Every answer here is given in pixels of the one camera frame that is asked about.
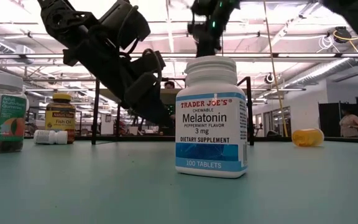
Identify clear gummies jar green label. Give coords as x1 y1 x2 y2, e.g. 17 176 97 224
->
0 72 30 154

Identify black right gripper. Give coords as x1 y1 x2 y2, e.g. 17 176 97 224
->
187 0 241 58

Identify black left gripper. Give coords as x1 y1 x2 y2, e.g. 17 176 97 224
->
62 29 175 128

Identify amber fish oil bottle yellow cap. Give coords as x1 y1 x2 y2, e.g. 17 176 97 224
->
44 93 76 144

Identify wooden shelf black metal legs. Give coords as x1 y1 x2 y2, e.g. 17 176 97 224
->
91 76 255 146

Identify black room partition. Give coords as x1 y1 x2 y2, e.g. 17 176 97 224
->
318 96 358 138

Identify white melatonin bottle blue label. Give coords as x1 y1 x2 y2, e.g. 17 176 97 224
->
175 55 249 179

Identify small white pill bottle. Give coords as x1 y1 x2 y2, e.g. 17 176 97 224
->
33 129 68 146

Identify yellow hanging cable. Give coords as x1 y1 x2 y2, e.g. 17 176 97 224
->
262 0 289 138

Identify orange pill bottle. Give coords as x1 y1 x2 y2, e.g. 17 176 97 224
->
291 128 325 147

